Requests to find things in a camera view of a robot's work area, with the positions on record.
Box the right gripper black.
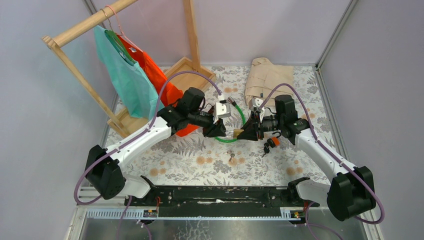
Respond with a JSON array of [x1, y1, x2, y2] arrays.
[[236, 110, 284, 142]]

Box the brass padlock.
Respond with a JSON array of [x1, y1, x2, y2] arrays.
[[225, 129, 244, 139]]

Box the orange black key bunch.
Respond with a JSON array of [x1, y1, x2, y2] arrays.
[[261, 131, 281, 158]]

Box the green cable lock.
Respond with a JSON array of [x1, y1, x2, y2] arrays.
[[214, 96, 246, 144]]

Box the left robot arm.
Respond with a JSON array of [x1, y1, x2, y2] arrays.
[[83, 87, 231, 206]]

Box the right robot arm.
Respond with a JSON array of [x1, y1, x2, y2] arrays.
[[237, 94, 377, 221]]

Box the folded beige garment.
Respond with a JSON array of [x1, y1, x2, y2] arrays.
[[244, 57, 294, 104]]

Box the teal t-shirt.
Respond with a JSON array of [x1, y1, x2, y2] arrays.
[[93, 26, 159, 120]]

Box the orange garment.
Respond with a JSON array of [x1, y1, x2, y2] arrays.
[[115, 33, 200, 138]]

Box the wooden clothes rack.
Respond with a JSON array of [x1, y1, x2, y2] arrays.
[[41, 0, 217, 139]]

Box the pink hanger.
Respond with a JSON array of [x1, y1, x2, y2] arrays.
[[105, 5, 144, 53]]

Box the green hanger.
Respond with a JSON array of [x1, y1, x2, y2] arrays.
[[104, 29, 136, 66]]

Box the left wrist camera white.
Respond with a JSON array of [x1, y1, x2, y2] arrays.
[[213, 94, 231, 124]]

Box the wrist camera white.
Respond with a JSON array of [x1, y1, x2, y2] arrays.
[[249, 97, 265, 122], [213, 94, 231, 124]]

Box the silver cable lock keys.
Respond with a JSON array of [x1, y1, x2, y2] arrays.
[[224, 150, 235, 163]]

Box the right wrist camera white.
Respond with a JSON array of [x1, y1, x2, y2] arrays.
[[249, 97, 265, 122]]

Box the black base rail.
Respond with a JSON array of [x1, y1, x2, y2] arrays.
[[124, 185, 310, 221]]

